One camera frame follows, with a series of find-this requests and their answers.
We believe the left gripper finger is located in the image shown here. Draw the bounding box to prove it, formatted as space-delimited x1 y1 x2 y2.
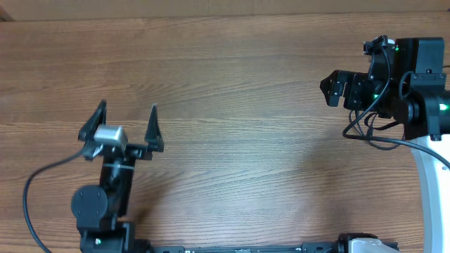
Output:
78 100 107 141
144 103 165 153

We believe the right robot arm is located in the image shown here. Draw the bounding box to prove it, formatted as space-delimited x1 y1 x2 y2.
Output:
319 35 449 252

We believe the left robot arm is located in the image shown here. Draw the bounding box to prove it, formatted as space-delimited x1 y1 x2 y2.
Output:
71 100 164 253

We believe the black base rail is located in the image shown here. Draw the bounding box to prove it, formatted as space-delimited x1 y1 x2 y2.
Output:
140 231 400 253

